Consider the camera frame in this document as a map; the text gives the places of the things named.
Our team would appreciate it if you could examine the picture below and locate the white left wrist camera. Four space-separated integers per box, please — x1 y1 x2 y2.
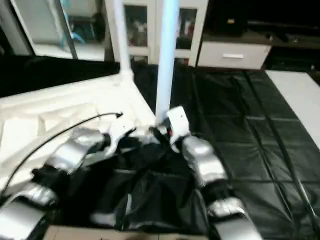
102 120 137 153

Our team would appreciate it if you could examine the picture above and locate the black case with yellow label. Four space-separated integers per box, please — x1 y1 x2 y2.
210 0 251 36

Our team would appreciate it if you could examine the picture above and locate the white glass door cabinet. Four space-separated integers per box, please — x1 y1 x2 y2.
105 0 208 67

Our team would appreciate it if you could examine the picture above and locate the white plastic table leg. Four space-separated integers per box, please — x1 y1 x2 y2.
154 0 181 128
112 0 135 81

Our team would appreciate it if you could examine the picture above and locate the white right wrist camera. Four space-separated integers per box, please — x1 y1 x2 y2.
166 106 191 153

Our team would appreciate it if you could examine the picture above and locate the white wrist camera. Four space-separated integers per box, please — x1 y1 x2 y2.
102 120 137 153
166 106 191 153

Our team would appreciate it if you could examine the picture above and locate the black table mat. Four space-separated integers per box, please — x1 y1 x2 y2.
0 55 320 236

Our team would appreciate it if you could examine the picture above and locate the white drawer unit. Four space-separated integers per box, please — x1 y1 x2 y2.
197 41 273 70

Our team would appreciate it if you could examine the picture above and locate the white plastic table top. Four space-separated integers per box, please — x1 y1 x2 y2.
0 70 161 196

